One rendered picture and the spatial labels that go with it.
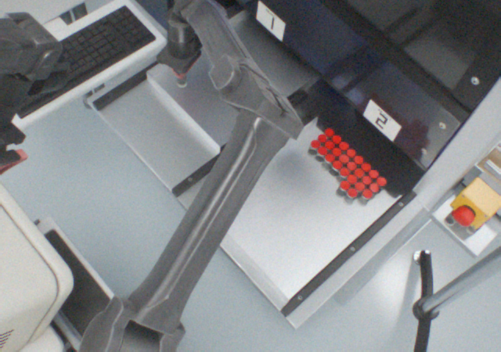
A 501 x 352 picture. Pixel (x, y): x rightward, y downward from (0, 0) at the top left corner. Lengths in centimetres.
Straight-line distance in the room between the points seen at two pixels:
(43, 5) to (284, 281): 92
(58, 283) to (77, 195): 151
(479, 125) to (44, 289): 75
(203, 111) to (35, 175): 111
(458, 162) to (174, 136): 61
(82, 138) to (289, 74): 115
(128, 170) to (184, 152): 99
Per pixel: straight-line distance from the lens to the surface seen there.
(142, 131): 136
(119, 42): 159
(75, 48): 158
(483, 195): 124
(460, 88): 108
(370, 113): 127
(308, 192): 130
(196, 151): 133
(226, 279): 213
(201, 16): 110
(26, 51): 87
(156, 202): 224
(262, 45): 150
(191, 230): 76
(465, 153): 116
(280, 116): 77
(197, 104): 139
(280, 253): 124
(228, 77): 81
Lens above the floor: 205
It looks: 63 degrees down
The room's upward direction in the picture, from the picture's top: 10 degrees clockwise
